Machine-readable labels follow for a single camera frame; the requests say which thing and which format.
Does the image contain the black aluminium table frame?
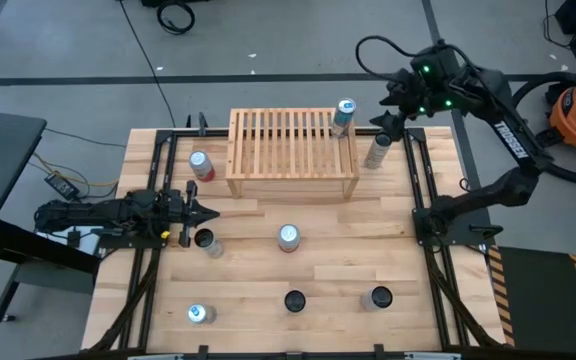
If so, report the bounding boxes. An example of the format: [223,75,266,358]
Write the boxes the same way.
[85,127,507,360]

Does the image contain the thin black floor cable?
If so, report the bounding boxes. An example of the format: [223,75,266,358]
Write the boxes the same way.
[42,127,128,149]

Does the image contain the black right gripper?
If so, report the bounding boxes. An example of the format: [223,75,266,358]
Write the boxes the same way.
[369,45,469,143]

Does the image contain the tall Celsius can black lid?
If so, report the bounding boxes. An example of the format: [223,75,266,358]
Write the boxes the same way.
[364,132,394,170]
[193,228,225,259]
[362,285,394,312]
[283,289,307,314]

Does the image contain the coiled black cable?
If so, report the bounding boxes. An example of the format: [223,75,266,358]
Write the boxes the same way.
[155,0,197,36]

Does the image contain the black power adapter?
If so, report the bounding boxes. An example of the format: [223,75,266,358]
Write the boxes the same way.
[44,171,82,201]

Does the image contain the pink strawberry soda can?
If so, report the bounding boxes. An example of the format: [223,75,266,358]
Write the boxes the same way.
[276,223,302,254]
[188,150,217,183]

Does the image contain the yellow floor cable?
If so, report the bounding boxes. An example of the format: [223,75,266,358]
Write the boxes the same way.
[30,152,119,189]

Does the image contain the blue silver energy drink can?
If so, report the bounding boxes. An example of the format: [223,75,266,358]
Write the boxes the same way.
[330,97,358,140]
[186,303,218,325]

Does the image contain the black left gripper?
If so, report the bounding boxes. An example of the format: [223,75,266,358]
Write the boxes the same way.
[167,179,221,249]

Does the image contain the long black floor cable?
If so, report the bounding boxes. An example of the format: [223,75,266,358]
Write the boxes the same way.
[117,0,178,129]

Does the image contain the black robot arm cable loop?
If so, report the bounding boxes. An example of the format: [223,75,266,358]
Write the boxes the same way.
[355,34,422,84]

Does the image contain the wooden slatted shelf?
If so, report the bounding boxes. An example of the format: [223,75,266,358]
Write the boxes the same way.
[225,107,361,200]

